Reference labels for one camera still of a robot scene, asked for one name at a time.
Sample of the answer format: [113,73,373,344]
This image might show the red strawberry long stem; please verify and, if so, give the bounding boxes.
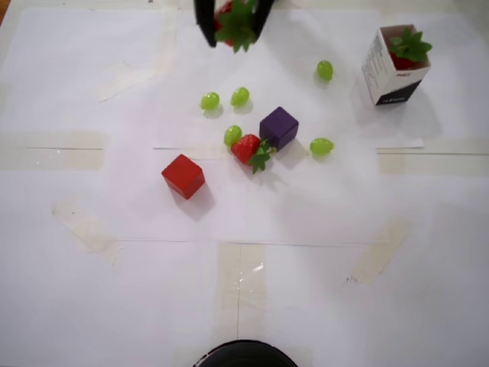
[213,0,257,54]

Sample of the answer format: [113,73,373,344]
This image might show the red strawberry short stem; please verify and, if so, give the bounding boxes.
[388,27,434,70]

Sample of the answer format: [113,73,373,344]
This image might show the green grape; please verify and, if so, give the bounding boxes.
[229,86,251,108]
[199,91,222,112]
[316,60,334,83]
[223,124,243,147]
[309,137,335,158]

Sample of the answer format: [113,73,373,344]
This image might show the white and black cardboard box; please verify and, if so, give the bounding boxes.
[361,24,432,108]

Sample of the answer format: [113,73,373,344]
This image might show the red cube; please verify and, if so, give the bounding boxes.
[160,153,206,200]

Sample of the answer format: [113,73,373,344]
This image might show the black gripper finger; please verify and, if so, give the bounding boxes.
[254,0,276,40]
[193,0,218,48]

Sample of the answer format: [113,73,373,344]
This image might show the purple cube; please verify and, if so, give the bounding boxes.
[258,106,300,153]

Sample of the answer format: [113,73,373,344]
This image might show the black round object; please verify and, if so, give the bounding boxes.
[193,339,299,367]

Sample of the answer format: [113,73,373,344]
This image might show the red strawberry wide leaves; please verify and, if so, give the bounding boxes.
[230,133,278,175]

